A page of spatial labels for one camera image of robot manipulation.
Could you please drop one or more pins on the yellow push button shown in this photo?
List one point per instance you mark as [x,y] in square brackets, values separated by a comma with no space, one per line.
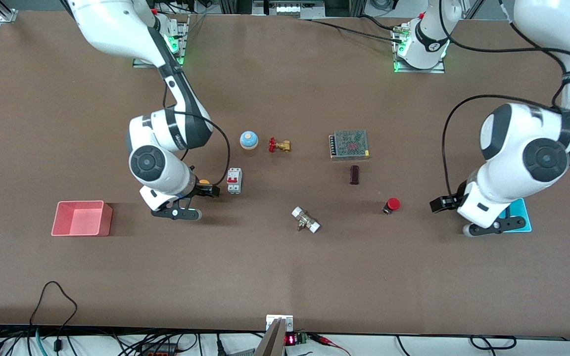
[205,182]

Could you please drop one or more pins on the red push button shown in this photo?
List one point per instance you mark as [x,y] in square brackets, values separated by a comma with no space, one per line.
[393,204]

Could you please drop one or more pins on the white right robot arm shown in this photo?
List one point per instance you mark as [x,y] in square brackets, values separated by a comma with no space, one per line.
[166,133]

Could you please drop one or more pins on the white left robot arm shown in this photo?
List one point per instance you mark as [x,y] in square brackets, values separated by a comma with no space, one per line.
[527,148]

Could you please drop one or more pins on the white red circuit breaker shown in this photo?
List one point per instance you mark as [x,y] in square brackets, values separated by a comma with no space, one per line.
[234,180]

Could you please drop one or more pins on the cyan plastic bin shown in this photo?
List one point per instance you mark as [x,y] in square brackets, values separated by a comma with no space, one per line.
[521,217]

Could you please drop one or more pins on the blue round bell button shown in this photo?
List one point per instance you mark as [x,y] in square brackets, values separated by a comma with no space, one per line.
[248,140]

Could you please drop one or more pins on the pink plastic bin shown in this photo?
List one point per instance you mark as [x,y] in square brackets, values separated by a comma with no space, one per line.
[82,220]

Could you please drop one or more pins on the dark brown cylinder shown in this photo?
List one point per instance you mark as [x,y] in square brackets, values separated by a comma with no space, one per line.
[354,175]

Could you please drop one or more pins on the metal fitting white caps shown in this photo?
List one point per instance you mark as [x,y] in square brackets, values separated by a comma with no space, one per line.
[306,220]

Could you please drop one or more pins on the metal mesh power supply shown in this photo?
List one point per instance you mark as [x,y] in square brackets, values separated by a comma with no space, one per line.
[349,144]

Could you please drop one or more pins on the red digit display module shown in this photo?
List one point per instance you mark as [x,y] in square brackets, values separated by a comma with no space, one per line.
[290,340]

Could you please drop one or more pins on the green terminal block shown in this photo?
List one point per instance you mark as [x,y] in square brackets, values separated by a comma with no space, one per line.
[302,338]

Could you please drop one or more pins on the red clip lead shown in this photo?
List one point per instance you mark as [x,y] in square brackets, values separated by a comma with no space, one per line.
[327,341]

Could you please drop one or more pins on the aluminium corner profile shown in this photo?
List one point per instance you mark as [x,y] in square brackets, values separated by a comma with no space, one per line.
[5,14]

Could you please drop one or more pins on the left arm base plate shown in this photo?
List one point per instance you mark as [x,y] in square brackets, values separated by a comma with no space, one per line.
[421,70]

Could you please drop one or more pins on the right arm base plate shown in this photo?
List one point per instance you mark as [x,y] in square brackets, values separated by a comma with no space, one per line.
[182,54]

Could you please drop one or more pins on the silver mount bracket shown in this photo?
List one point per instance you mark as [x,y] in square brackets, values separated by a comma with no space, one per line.
[289,322]

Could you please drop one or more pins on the aluminium camera mount profile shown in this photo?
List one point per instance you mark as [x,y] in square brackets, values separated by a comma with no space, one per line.
[271,341]

